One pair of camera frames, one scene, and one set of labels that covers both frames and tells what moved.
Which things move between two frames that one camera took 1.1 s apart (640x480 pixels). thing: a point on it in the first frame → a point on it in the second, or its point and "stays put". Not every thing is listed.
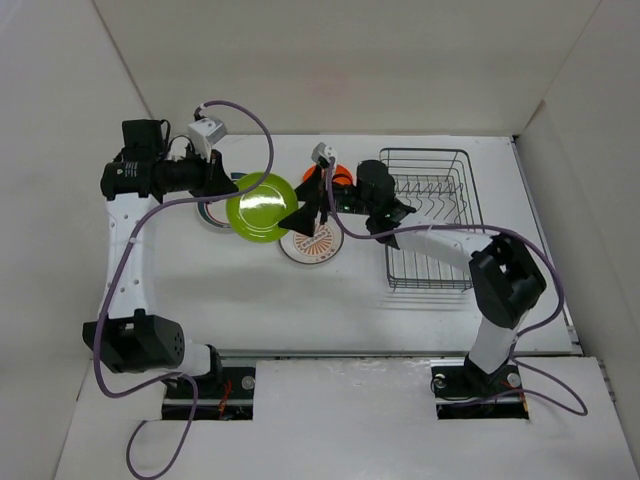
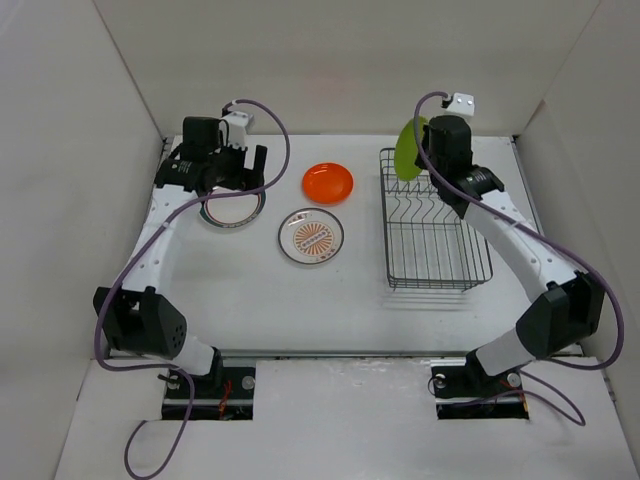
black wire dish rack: x=437 y=184 stays put
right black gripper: x=314 y=192 → x=426 y=135
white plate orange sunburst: x=325 y=243 stays put
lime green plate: x=255 y=215 → x=406 y=148
